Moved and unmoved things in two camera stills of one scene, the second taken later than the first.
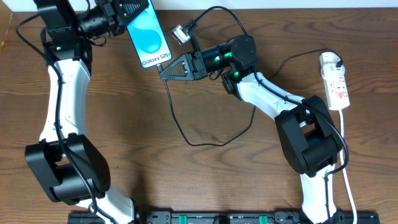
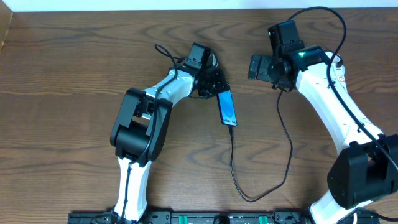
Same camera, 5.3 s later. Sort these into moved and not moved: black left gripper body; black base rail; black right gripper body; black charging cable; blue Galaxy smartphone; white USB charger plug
Moved: black left gripper body; blue Galaxy smartphone; black right gripper body; black charging cable
Not moved: black base rail; white USB charger plug
